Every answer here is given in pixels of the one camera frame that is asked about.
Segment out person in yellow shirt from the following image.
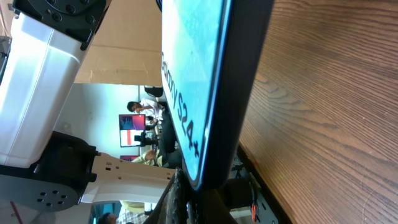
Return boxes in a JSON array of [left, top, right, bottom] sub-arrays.
[[132, 150, 163, 167]]

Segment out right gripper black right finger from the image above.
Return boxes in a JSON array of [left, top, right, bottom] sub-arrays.
[[195, 187, 237, 224]]

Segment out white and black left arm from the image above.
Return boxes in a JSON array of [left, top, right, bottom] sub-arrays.
[[1, 1, 174, 212]]

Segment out black Samsung Galaxy smartphone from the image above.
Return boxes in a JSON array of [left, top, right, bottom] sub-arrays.
[[161, 0, 274, 191]]

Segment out person in white shirt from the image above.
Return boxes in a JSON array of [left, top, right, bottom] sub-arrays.
[[127, 98, 165, 121]]

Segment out red and white monitor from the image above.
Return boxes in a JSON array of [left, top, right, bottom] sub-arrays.
[[119, 114, 146, 147]]

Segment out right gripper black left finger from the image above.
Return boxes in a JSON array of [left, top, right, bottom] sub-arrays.
[[144, 169, 188, 224]]

